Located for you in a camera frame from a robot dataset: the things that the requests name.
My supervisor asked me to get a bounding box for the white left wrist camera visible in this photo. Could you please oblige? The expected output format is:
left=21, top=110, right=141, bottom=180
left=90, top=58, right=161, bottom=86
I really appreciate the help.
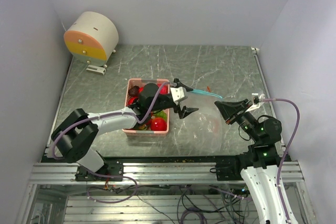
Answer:
left=170, top=87, right=187, bottom=104

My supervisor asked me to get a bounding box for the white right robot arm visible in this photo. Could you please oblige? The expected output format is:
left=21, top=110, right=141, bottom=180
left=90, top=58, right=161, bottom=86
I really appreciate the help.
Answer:
left=215, top=97, right=297, bottom=223

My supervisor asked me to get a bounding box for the pink perforated plastic basket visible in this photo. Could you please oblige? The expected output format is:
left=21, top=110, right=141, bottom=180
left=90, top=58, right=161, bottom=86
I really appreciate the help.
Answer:
left=122, top=78, right=170, bottom=137

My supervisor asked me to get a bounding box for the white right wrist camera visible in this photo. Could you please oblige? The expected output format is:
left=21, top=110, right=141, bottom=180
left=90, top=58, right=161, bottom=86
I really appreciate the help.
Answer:
left=247, top=92, right=266, bottom=112

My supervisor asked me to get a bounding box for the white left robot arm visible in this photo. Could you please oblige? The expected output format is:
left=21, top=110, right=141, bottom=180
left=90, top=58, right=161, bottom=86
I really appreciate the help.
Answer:
left=49, top=78, right=197, bottom=180

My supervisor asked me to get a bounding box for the small metal bracket block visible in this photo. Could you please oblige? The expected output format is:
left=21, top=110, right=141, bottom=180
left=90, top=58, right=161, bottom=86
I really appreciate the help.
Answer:
left=86, top=65, right=106, bottom=76

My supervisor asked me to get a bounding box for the red tomato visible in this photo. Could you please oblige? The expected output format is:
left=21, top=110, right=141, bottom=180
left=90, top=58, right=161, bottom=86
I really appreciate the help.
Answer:
left=157, top=83, right=169, bottom=94

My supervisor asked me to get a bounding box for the round cream drawer cabinet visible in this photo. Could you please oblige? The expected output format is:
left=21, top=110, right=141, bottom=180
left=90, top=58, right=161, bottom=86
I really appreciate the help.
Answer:
left=64, top=11, right=119, bottom=67

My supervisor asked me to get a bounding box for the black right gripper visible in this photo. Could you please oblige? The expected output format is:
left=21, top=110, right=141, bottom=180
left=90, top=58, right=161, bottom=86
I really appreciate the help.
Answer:
left=215, top=99, right=261, bottom=143

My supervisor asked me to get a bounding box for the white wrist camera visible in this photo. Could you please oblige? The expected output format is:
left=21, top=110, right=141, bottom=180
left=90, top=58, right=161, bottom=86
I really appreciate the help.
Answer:
left=247, top=92, right=266, bottom=112
left=170, top=87, right=187, bottom=104

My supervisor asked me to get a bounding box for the clear blue-zipper zip bag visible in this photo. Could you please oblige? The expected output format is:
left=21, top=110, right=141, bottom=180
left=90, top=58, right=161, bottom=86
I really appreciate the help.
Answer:
left=171, top=89, right=223, bottom=156

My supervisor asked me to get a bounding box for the red apple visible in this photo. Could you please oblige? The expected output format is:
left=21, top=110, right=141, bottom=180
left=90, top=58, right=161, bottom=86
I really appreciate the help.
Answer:
left=127, top=97, right=139, bottom=106

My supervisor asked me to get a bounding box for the green grape bunch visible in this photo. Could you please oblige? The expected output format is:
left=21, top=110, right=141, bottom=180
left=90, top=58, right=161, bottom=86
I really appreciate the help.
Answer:
left=153, top=110, right=167, bottom=121

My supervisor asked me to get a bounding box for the aluminium frame rail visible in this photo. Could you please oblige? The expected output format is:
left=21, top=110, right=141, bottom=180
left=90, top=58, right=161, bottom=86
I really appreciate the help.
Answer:
left=28, top=161, right=305, bottom=185

